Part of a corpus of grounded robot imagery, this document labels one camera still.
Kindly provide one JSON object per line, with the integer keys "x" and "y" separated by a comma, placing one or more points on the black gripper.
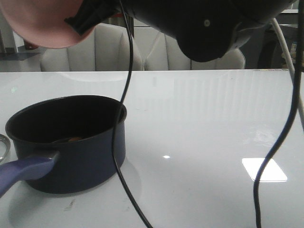
{"x": 80, "y": 16}

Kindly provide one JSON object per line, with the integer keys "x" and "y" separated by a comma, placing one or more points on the pink bowl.
{"x": 42, "y": 22}

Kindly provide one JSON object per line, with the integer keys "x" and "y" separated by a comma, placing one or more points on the orange ham slices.
{"x": 74, "y": 139}

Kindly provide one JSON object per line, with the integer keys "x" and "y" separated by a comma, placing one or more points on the glass lid with blue knob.
{"x": 4, "y": 149}

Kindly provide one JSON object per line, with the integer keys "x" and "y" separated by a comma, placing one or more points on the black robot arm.
{"x": 204, "y": 29}

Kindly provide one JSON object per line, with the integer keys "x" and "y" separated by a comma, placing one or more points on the left grey upholstered chair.
{"x": 105, "y": 49}

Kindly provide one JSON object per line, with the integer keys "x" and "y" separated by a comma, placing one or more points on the grey upholstered chair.
{"x": 165, "y": 55}
{"x": 105, "y": 49}

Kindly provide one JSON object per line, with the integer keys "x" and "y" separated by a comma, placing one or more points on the white drawer cabinet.
{"x": 144, "y": 36}

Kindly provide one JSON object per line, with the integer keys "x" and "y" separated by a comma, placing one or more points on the right grey upholstered chair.
{"x": 165, "y": 55}

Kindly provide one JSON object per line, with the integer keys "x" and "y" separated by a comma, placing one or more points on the dark blue saucepan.
{"x": 51, "y": 164}

